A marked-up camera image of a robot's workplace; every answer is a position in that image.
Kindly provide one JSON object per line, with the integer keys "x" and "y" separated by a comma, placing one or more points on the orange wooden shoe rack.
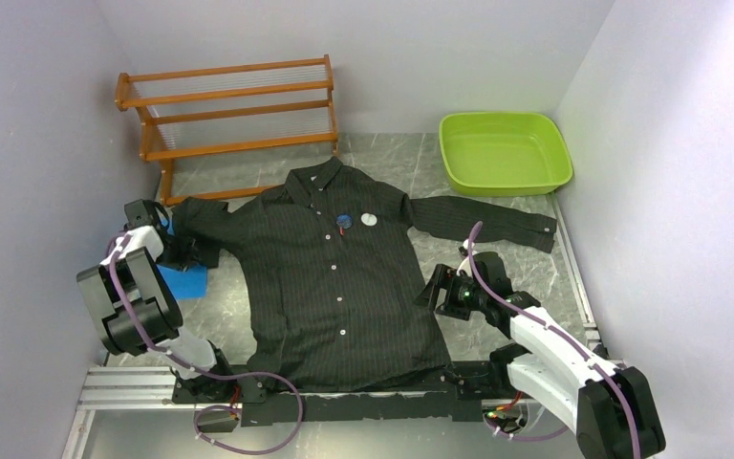
{"x": 193, "y": 114}

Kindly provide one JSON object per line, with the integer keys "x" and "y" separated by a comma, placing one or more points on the green plastic basin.
{"x": 501, "y": 154}

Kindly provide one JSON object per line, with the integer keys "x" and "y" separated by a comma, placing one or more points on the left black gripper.
{"x": 186, "y": 255}

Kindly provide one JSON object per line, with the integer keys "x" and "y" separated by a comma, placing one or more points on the black pinstriped shirt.
{"x": 333, "y": 310}

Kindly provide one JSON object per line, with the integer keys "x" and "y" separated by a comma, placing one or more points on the blue flat mat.
{"x": 183, "y": 279}

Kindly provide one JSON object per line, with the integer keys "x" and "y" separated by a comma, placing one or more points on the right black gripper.
{"x": 443, "y": 276}

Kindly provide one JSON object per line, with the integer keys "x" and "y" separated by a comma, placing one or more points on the aluminium frame rail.
{"x": 150, "y": 388}

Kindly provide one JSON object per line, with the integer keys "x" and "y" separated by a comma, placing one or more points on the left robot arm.
{"x": 129, "y": 302}

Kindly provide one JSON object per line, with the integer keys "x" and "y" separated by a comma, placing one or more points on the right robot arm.
{"x": 609, "y": 409}

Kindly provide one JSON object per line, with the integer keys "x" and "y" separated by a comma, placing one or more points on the black base beam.
{"x": 367, "y": 405}

